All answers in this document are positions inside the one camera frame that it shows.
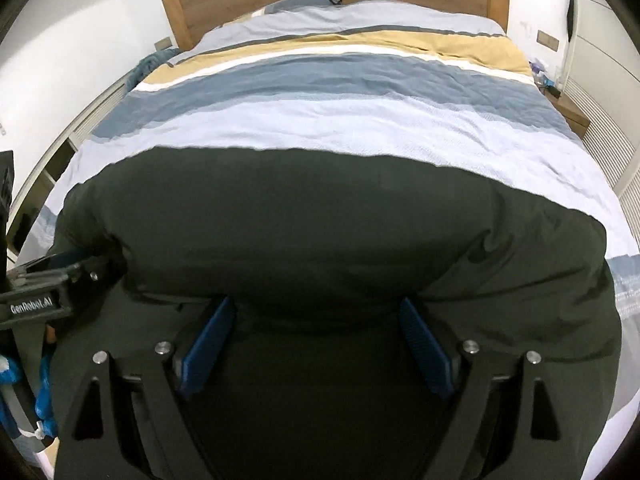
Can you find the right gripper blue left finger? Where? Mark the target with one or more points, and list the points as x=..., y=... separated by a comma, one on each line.
x=126, y=420

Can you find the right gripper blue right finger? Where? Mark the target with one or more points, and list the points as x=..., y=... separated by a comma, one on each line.
x=494, y=415

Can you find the black puffer jacket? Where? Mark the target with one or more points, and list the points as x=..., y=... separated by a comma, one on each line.
x=317, y=254

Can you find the white low shelf unit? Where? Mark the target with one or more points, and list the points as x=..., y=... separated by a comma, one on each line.
x=48, y=170

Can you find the teal cloth on shelf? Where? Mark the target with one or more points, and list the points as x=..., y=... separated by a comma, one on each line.
x=147, y=65

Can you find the wooden nightstand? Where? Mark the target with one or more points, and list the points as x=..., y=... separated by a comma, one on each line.
x=575, y=118

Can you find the striped duvet cover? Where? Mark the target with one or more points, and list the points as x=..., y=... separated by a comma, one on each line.
x=375, y=78

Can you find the white wardrobe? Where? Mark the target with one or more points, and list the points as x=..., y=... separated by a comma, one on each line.
x=602, y=79

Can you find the blue grey pillow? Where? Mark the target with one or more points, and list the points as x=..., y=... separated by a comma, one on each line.
x=288, y=5

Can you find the left wall switch plate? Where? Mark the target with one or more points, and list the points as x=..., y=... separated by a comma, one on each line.
x=163, y=44

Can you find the wall switch plate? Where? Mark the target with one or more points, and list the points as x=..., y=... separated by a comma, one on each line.
x=163, y=44
x=547, y=41

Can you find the right wall switch plate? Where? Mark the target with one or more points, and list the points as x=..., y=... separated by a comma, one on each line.
x=547, y=41

